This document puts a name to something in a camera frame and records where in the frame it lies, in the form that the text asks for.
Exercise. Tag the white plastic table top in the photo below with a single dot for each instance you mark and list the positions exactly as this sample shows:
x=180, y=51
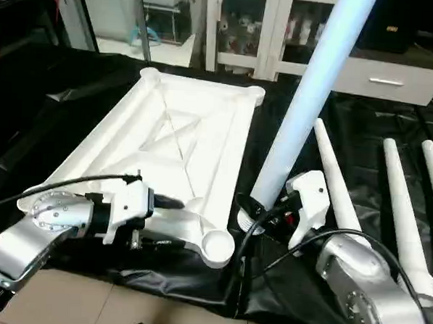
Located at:
x=167, y=137

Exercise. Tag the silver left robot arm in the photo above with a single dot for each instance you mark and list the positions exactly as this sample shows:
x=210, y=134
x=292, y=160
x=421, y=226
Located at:
x=16, y=242

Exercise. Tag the black work mat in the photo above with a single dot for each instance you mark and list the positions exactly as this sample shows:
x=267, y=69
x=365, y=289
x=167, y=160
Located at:
x=285, y=300

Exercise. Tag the teal plastic bag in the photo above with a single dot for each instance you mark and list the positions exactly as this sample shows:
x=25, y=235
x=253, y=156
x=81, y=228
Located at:
x=143, y=35

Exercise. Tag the white glass door cabinet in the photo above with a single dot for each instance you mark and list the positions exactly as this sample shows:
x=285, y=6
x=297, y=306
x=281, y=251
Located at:
x=272, y=34

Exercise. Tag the white drawer unit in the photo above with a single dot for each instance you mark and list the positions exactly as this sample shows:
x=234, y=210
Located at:
x=388, y=69

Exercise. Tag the black speaker box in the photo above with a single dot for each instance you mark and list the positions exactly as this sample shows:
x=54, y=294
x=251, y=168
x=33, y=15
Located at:
x=383, y=36

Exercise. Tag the metal framed glass panel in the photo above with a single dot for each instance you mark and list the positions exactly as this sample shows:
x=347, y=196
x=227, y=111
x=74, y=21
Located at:
x=79, y=13

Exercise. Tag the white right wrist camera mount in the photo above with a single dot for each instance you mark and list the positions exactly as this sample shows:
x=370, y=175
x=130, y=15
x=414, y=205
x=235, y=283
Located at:
x=309, y=196

